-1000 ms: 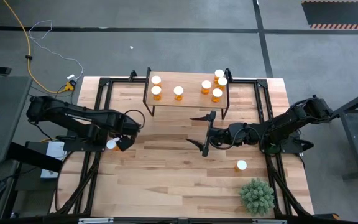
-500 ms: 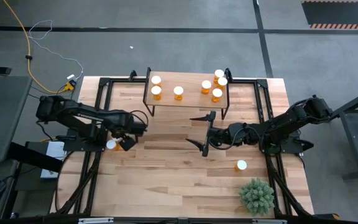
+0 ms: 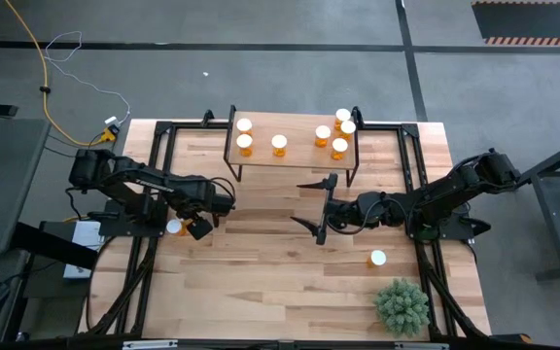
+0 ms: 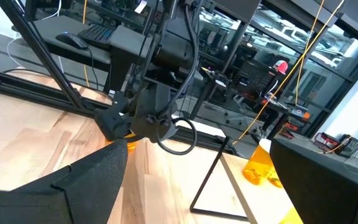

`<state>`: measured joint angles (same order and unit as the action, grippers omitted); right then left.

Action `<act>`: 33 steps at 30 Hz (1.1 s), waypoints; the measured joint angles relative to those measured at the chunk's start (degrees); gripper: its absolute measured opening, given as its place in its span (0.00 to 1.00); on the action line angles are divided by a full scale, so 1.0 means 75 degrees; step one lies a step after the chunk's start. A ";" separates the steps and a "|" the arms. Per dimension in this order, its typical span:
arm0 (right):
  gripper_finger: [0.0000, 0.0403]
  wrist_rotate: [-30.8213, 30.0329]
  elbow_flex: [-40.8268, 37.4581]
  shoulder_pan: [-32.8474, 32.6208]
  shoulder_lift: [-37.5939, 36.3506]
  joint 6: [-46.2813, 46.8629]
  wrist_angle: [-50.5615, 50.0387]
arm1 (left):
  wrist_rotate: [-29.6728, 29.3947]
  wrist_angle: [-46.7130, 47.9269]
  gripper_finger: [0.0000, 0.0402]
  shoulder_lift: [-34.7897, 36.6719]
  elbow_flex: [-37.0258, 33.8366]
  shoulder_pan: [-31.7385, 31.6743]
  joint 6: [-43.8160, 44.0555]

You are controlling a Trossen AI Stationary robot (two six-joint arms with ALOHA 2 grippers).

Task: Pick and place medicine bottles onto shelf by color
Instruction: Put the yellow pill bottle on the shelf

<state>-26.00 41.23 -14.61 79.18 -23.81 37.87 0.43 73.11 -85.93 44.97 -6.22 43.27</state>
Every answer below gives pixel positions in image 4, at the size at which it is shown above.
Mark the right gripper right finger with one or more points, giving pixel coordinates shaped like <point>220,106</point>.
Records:
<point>328,193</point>

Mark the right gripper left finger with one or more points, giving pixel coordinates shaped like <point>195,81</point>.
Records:
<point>82,199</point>

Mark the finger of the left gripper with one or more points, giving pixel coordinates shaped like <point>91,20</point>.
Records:
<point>113,124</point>
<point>154,130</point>

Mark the wooden shelf with black legs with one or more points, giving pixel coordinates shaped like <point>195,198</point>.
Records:
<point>259,202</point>

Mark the dark keyboard desk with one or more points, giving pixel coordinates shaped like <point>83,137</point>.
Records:
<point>95,54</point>

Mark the orange red tool cart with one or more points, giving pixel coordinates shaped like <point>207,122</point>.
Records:
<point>298,111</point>

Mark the black keyboard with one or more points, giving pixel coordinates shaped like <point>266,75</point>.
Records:
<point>98,33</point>

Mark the black computer mouse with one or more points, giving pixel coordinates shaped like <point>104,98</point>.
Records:
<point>71,40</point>

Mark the white paper sign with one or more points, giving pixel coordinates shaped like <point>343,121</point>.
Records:
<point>141,6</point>

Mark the black perforated cabinet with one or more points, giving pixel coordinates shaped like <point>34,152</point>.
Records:
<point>255,77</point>

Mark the red white round object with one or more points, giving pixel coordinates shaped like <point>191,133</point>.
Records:
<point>281,67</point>

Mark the black aluminium frame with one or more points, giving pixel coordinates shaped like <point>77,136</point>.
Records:
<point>50,62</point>

